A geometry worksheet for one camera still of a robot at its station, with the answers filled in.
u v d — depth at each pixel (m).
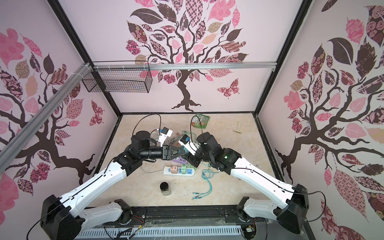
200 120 1.16
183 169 0.83
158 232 0.70
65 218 0.37
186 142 0.59
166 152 0.61
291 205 0.38
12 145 0.51
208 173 0.88
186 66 0.93
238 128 1.10
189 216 0.76
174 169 0.83
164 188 0.74
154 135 0.66
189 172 0.86
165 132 0.66
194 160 0.62
